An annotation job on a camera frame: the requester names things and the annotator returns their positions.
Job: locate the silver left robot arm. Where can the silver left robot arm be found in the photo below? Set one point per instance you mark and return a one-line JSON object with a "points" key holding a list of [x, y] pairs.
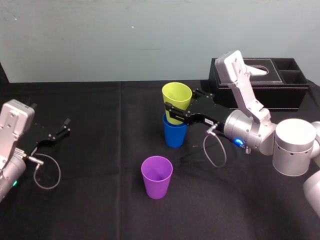
{"points": [[12, 125]]}

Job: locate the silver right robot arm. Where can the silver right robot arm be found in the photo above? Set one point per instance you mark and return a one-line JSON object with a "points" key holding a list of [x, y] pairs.
{"points": [[292, 147]]}

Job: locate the purple plastic cup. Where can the purple plastic cup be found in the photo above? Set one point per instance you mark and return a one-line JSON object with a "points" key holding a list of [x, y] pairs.
{"points": [[157, 183]]}

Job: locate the black leather tissue box organiser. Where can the black leather tissue box organiser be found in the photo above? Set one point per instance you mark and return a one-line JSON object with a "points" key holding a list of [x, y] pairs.
{"points": [[280, 93]]}

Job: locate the white tissue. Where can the white tissue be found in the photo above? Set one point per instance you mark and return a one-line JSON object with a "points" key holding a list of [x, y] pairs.
{"points": [[258, 70]]}

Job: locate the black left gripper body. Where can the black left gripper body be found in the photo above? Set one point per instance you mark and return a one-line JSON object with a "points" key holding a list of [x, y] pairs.
{"points": [[37, 136]]}

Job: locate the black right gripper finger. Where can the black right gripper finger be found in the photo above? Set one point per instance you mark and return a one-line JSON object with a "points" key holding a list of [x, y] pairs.
{"points": [[178, 115], [202, 93]]}

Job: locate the blue plastic cup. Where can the blue plastic cup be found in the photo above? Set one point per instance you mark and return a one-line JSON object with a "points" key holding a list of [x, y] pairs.
{"points": [[175, 136]]}

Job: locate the yellow-green plastic cup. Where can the yellow-green plastic cup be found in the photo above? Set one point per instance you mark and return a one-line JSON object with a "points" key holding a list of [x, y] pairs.
{"points": [[176, 93]]}

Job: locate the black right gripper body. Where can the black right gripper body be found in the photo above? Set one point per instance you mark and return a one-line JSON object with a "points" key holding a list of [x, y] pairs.
{"points": [[208, 110]]}

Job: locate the black table cloth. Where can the black table cloth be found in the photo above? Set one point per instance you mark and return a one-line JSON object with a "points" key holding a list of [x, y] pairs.
{"points": [[100, 150]]}

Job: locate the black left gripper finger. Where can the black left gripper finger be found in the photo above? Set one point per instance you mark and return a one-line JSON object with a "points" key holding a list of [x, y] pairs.
{"points": [[60, 135], [66, 122]]}

